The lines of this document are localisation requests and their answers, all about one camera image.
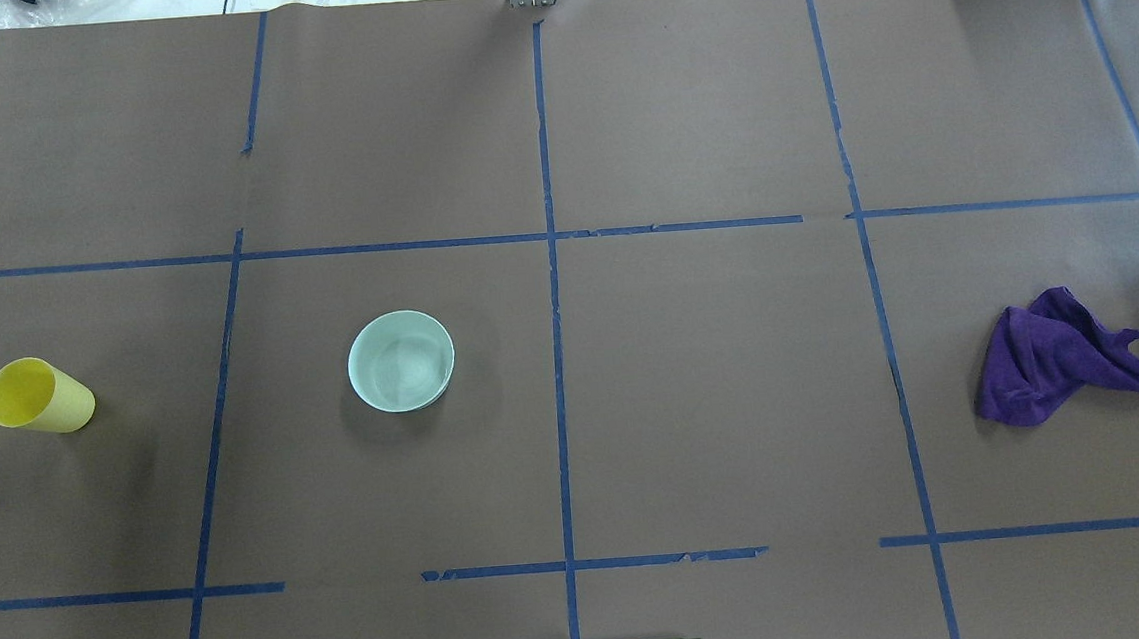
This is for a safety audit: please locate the purple cloth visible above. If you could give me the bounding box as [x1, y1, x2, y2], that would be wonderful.
[975, 286, 1139, 427]

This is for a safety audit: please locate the yellow plastic cup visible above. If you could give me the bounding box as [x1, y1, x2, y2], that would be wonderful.
[0, 357, 97, 434]

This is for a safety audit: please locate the light green bowl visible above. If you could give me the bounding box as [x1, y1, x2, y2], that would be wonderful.
[345, 310, 456, 413]

